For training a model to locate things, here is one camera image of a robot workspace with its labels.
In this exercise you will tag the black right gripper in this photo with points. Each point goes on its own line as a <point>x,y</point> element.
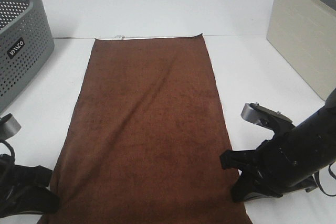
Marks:
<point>276,167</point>

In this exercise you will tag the grey perforated laundry basket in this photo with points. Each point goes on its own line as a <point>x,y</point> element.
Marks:
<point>26,44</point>

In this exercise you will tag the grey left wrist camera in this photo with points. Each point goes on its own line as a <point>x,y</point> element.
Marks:
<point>9,126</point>

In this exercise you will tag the brown towel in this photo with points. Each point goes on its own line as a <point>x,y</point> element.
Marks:
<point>145,138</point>

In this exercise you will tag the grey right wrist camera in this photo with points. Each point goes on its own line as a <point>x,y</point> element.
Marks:
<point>264,117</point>

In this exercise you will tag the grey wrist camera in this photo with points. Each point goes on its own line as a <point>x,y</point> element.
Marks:
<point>9,126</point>
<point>264,117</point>

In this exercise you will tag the beige storage box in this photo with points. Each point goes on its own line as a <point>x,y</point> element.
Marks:
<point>303,32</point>

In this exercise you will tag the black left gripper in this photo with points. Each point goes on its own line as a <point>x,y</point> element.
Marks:
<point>24,189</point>

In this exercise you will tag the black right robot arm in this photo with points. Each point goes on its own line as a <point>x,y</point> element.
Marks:
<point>324,120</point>

